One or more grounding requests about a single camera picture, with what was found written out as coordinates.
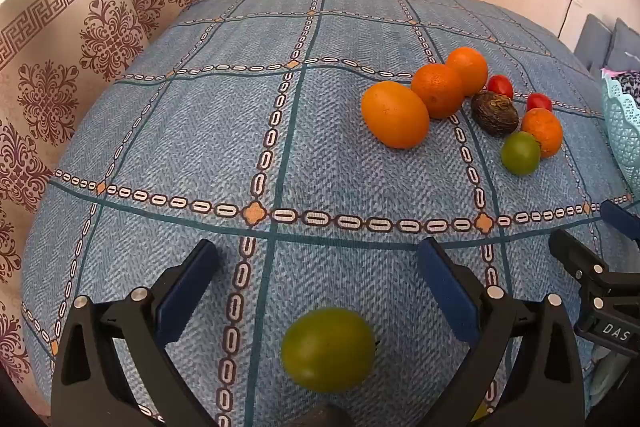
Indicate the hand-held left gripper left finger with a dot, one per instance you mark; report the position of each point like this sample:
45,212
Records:
187,292

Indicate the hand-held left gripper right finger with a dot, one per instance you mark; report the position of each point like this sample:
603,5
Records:
445,292

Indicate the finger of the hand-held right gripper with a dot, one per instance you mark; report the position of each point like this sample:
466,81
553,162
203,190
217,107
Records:
620,221
575,254

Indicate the light blue lattice basket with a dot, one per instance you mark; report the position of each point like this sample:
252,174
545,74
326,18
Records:
620,127

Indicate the green round fruit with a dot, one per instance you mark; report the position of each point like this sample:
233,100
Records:
520,154
327,349

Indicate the small orange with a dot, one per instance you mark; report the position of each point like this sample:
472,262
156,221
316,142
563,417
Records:
545,129

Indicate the red tomato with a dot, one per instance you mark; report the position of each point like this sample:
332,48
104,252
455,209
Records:
540,102
501,86

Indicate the dark brown avocado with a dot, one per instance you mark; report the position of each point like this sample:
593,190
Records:
495,114

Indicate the large light orange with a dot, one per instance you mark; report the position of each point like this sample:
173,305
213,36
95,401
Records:
395,114

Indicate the deep orange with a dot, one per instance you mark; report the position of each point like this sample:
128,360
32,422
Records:
470,68
437,90

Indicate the pile of clothes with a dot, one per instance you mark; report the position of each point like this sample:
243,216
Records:
629,81

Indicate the blue checked bed cover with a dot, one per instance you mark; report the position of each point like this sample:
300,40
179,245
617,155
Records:
200,132

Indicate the grey pillow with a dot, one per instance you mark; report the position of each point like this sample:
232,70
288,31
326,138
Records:
595,39
625,44

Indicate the patterned beige curtain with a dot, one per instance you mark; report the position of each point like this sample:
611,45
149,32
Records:
75,32

